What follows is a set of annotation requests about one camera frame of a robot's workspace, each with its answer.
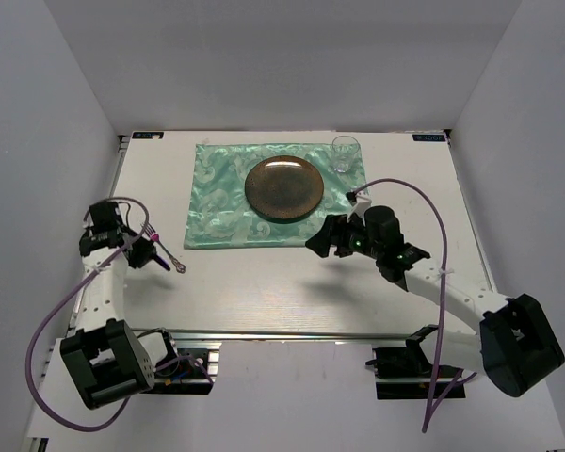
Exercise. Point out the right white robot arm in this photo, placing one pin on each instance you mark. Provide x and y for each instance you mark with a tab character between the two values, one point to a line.
511	341

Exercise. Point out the table corner sticker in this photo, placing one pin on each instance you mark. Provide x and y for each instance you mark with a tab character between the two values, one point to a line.
429	137
150	135

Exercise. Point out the left table corner sticker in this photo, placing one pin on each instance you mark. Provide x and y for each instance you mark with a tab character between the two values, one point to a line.
150	135

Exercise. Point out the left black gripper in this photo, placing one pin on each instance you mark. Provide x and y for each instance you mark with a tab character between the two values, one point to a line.
142	257

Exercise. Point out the green satin cloth napkin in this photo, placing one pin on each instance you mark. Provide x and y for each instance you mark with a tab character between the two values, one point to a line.
219	216

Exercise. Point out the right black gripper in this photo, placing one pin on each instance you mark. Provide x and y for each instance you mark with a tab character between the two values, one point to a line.
334	231

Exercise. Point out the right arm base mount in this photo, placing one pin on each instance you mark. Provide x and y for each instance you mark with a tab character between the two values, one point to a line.
397	377

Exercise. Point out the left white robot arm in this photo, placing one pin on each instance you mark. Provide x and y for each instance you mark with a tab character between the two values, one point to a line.
106	360

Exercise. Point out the ornate iridescent fork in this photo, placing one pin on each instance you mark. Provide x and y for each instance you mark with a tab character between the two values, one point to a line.
154	236

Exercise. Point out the right table corner sticker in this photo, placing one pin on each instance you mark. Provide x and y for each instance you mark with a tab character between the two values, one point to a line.
429	137

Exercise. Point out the brown ceramic plate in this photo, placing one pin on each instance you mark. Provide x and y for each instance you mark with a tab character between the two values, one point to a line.
284	188

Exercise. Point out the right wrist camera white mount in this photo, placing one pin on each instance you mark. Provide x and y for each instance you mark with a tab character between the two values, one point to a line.
359	202

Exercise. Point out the clear glass cup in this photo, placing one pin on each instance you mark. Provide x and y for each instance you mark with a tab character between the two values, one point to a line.
344	150

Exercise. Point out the purple knife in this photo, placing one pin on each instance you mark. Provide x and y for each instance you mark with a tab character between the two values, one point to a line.
160	261

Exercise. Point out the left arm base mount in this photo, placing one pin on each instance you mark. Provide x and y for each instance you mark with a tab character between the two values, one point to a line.
190	377

